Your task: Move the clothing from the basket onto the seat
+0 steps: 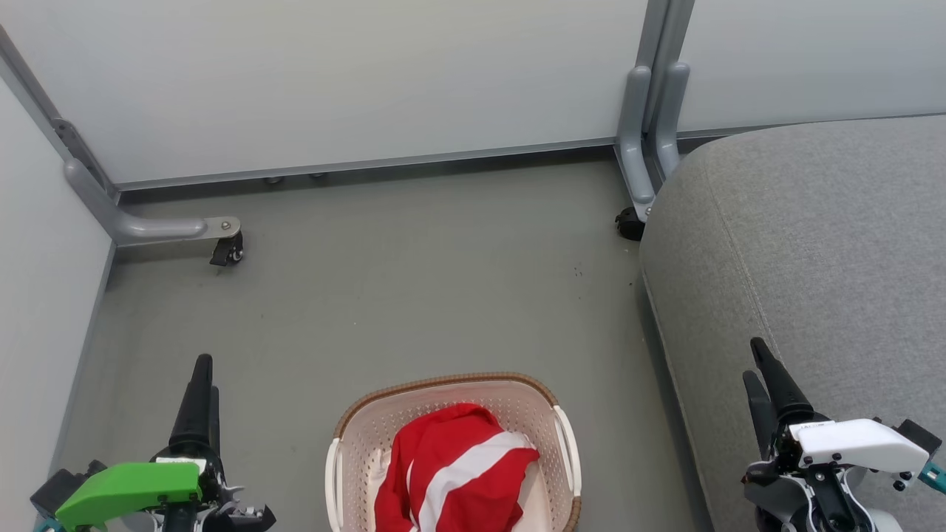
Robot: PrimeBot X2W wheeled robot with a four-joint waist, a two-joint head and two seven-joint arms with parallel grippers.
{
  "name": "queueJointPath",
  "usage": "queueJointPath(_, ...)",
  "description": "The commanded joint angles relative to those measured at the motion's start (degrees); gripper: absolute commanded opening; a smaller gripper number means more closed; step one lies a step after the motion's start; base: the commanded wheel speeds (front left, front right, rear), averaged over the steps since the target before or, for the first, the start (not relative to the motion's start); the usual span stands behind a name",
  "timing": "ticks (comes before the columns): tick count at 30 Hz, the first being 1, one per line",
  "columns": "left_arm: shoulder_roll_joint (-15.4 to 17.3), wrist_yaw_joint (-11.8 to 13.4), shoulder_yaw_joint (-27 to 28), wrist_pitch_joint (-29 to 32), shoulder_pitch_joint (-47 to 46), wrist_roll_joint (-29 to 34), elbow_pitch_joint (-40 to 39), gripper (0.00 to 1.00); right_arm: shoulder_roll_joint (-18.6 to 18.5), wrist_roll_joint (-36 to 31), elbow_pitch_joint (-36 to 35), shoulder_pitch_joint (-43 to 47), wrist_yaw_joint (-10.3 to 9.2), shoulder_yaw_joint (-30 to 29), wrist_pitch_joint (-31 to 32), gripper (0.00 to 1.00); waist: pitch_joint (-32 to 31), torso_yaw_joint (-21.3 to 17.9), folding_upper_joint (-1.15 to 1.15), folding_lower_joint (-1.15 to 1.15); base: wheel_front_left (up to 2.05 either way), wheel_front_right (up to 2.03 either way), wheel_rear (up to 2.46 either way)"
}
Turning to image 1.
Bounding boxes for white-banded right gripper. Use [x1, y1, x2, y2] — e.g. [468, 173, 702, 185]
[742, 338, 932, 532]

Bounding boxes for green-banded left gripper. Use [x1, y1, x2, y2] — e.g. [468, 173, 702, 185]
[54, 354, 278, 532]

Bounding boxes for red shorts with white hems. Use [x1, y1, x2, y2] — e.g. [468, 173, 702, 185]
[373, 403, 542, 532]

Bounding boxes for grey fabric sofa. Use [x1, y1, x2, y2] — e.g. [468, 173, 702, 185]
[639, 115, 946, 532]

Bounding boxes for black caster wheel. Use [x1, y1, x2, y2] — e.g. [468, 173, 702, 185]
[209, 231, 245, 267]
[615, 206, 647, 242]

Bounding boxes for grey partition leg with plate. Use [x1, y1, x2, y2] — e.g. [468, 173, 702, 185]
[63, 158, 242, 248]

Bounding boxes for white laundry basket brown rim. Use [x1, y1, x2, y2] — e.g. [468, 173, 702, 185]
[325, 372, 583, 532]

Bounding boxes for grey curved partition leg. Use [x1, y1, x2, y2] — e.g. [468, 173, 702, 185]
[654, 62, 692, 180]
[615, 64, 657, 224]

